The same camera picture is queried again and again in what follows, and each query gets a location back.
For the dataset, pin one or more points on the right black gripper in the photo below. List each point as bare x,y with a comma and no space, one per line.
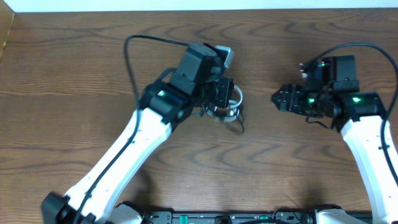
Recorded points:
291,98

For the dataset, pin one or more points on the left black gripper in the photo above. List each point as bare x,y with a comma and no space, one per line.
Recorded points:
224,92

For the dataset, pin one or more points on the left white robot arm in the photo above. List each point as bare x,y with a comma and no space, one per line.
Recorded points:
198,81

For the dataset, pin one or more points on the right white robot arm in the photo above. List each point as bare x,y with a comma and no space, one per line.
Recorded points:
331,89

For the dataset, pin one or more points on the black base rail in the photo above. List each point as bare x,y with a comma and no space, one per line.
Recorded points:
280,215

